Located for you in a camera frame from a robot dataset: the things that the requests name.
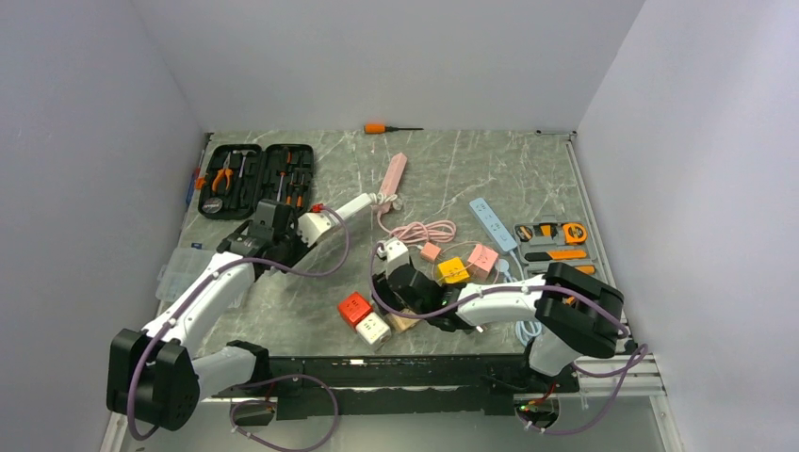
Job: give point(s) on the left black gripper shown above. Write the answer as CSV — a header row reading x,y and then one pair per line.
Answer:
x,y
301,249

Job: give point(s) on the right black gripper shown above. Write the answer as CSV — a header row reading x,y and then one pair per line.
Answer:
x,y
382,288

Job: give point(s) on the wooden beige cube adapter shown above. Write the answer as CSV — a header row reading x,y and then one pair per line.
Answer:
x,y
400,324

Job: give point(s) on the small pink charger plug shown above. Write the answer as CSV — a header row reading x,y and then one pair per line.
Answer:
x,y
430,252

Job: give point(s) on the yellow cube adapter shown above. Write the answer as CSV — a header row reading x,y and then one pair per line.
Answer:
x,y
452,271

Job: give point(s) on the white cube adapter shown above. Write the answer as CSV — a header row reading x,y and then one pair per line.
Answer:
x,y
373,330

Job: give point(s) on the red cube adapter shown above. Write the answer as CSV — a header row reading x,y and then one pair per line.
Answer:
x,y
354,308

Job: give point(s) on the pink cube socket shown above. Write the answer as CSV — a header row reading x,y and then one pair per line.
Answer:
x,y
480,262

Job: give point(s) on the white power strip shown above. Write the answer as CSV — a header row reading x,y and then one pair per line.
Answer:
x,y
376,202

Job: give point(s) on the black tool case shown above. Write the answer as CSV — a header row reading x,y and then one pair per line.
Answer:
x,y
239,176

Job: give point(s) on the pink power strip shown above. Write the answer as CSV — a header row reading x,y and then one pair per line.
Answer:
x,y
393,174

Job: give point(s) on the clear plastic screw box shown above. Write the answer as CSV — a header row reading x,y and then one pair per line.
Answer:
x,y
189,267

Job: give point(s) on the light blue power strip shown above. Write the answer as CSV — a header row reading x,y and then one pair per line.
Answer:
x,y
492,225

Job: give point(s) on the grey tool case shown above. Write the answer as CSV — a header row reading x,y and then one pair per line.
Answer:
x,y
542,243

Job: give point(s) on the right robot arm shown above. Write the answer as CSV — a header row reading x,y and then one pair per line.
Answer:
x,y
580,315

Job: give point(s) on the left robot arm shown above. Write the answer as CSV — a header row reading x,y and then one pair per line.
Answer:
x,y
154,377

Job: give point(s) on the black base bar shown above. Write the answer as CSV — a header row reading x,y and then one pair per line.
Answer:
x,y
316,402

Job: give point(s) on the blue red pen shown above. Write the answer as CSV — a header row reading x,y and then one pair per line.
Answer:
x,y
192,185

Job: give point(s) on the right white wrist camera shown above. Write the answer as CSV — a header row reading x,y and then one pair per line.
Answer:
x,y
394,254

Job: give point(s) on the orange handled screwdriver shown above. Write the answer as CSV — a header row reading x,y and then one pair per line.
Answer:
x,y
379,129

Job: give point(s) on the aluminium rail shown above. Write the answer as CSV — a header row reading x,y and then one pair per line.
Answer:
x,y
624,374

